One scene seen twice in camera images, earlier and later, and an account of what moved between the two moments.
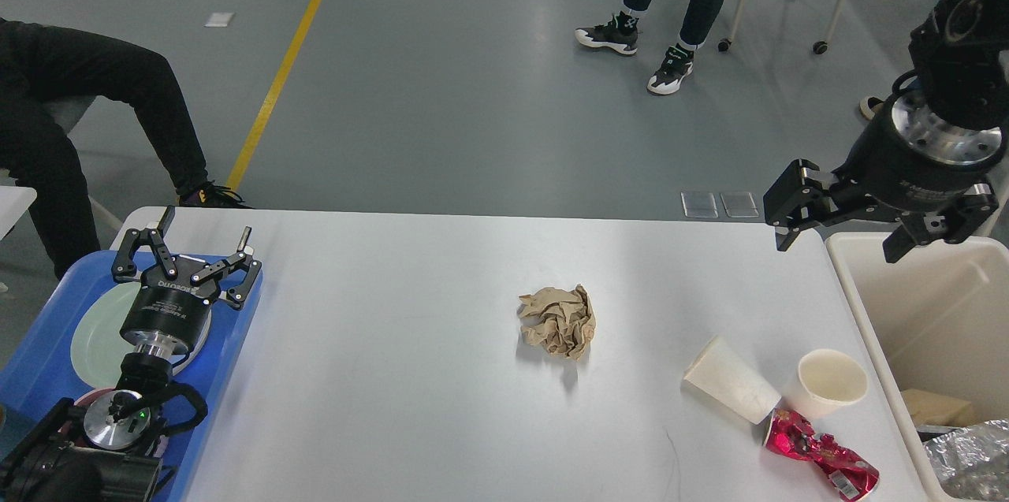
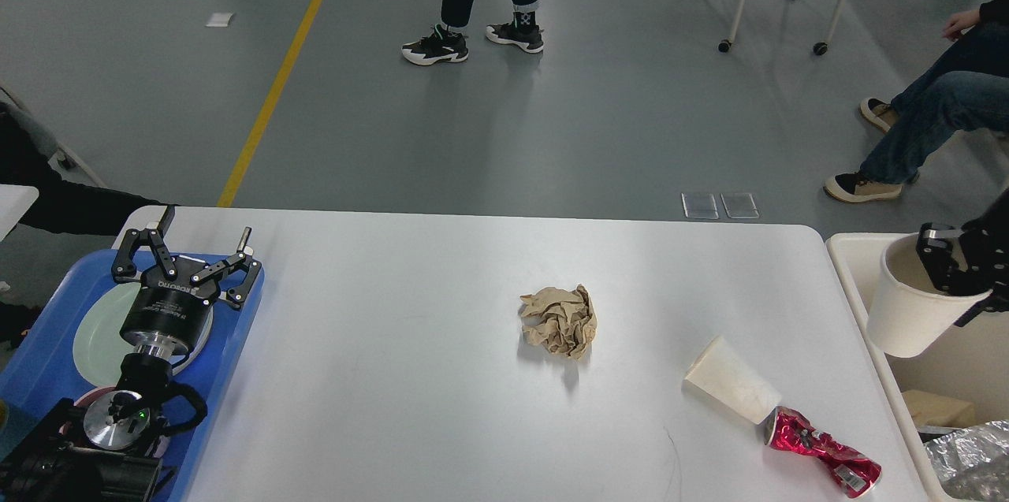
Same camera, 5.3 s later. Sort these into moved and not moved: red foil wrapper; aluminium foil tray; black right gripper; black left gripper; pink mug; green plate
Moved: black right gripper
Not moved: aluminium foil tray; green plate; black left gripper; red foil wrapper; pink mug
